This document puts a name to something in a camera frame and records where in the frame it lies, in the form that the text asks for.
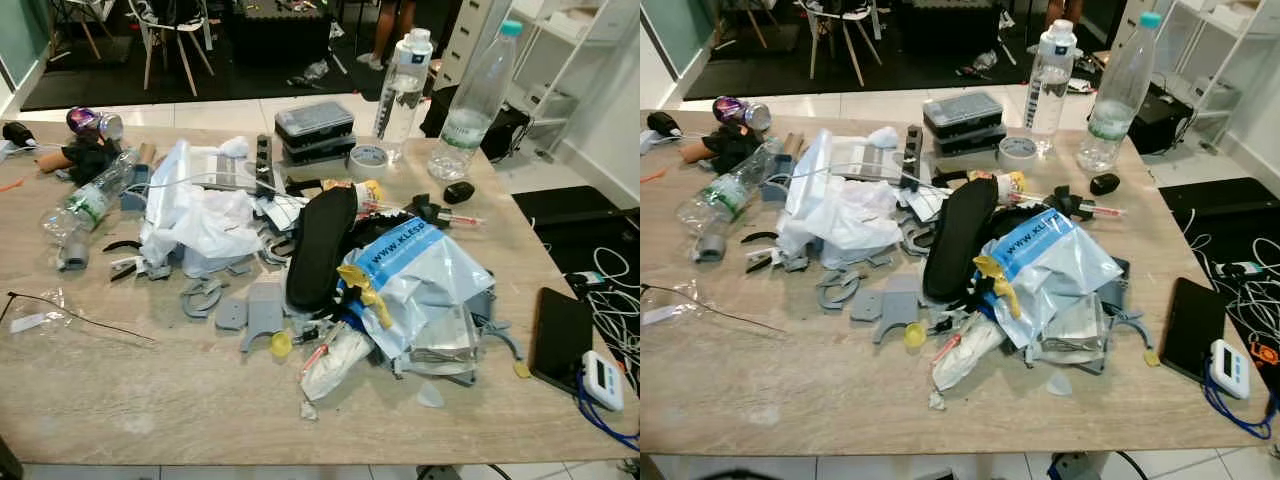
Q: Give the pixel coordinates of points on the grey printed cylinder part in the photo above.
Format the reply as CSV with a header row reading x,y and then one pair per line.
x,y
73,255
710,245

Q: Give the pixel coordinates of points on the black floor mat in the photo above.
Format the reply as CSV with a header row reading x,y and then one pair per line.
x,y
570,215
1215,215

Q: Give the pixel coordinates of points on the clear plastic wrapper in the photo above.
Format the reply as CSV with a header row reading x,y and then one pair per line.
x,y
30,318
668,310

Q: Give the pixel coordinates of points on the crushed clear bottle green label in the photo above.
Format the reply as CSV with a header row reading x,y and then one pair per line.
x,y
730,190
92,200

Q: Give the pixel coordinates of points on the black cloth glove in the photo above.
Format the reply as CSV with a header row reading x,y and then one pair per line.
x,y
90,160
732,150

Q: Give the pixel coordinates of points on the white digital timer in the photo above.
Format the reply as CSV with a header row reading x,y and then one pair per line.
x,y
603,380
1230,368

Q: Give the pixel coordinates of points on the purple drink can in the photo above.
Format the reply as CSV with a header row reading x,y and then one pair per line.
x,y
740,112
92,123

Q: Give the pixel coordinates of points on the black bag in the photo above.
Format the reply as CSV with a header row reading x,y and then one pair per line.
x,y
505,130
1160,115

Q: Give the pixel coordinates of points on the black computer mouse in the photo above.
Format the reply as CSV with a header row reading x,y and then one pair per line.
x,y
459,192
1104,184

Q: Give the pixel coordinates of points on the white shelf unit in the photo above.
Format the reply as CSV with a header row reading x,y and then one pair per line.
x,y
585,60
1230,50

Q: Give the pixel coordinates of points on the grey horseshoe printed part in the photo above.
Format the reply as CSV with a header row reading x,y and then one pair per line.
x,y
825,292
190,300

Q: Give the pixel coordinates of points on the white plastic bag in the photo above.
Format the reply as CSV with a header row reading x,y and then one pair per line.
x,y
845,215
205,225

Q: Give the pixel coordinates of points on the tall clear bottle teal cap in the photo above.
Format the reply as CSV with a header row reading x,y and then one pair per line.
x,y
478,100
1118,95

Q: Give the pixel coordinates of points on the blue white mailing bag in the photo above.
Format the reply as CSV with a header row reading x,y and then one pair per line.
x,y
1060,265
425,280

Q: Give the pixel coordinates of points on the silver foil pouch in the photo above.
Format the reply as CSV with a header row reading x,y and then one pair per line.
x,y
445,345
1075,335

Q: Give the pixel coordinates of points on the clear bottle white cap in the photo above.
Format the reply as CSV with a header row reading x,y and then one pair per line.
x,y
1050,85
403,92

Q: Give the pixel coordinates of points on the yellow plastic part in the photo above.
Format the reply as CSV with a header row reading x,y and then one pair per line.
x,y
995,275
362,282

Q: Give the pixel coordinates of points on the black power strip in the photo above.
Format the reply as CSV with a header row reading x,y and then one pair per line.
x,y
912,150
265,160

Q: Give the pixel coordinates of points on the yellow bottle cap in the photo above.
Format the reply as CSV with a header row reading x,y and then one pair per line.
x,y
281,345
915,335

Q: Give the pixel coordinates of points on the white tape roll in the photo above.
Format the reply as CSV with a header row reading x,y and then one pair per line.
x,y
1003,149
353,157

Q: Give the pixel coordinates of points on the white wooden leg chair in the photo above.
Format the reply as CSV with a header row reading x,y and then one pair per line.
x,y
835,12
170,22

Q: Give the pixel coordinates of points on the standing person legs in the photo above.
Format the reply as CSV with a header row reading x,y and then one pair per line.
x,y
1062,12
385,30

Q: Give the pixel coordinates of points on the crumpled white paper wrap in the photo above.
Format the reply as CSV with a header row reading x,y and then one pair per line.
x,y
335,368
965,358

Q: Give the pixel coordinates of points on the black plastic case clear lid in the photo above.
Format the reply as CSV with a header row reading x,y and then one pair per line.
x,y
962,111
314,120

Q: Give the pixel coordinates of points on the grey printed bracket part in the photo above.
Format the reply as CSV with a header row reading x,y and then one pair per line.
x,y
898,300
262,308

